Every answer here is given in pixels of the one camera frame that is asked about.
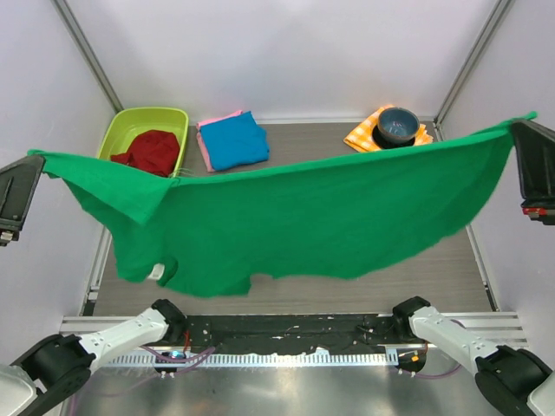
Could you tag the dark blue ceramic bowl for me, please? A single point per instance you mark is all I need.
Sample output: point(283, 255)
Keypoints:
point(397, 114)

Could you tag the orange checkered cloth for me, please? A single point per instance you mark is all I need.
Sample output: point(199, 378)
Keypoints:
point(360, 138)

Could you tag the pink t shirt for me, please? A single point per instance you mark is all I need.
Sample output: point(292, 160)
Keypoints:
point(202, 145)

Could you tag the green t shirt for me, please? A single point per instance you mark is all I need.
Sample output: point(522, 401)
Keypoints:
point(342, 217)

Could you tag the blue t shirt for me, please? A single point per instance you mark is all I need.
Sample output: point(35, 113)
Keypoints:
point(236, 142)

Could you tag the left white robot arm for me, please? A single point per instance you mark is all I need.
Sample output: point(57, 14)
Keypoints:
point(60, 365)

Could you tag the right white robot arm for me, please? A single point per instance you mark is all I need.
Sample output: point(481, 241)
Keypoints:
point(515, 382)

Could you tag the red t shirt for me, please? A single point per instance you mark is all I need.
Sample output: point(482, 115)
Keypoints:
point(153, 151)

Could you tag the lime green plastic basin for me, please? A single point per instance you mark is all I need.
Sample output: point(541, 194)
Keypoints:
point(129, 123)

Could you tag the black saucer plate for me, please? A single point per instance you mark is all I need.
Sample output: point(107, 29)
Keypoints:
point(395, 135)

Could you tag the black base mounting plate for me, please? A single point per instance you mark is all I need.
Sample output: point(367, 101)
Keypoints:
point(293, 334)

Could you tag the perforated metal rail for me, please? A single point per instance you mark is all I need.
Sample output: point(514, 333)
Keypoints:
point(320, 358)

